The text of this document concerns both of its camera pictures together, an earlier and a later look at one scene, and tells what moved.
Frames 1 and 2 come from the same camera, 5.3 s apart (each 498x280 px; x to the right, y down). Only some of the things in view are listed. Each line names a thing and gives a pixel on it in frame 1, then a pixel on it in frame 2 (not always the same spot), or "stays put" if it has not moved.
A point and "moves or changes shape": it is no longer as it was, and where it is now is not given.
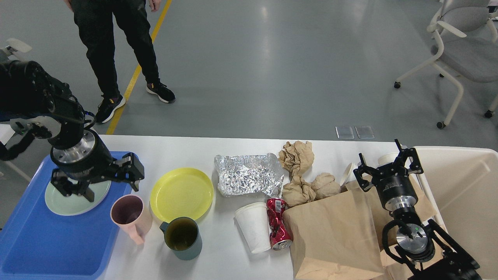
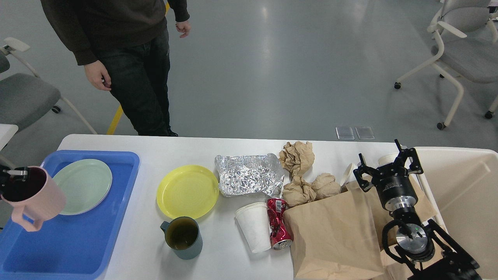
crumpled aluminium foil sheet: [244, 174] stays put
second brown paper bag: [393, 269] stays put
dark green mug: [181, 235] stays put
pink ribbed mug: [130, 211] → [39, 198]
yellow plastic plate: [181, 192] moves or changes shape
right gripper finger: [362, 168] stays put
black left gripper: [90, 161] → [17, 171]
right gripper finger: [416, 167] stays put
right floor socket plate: [364, 132] stays put
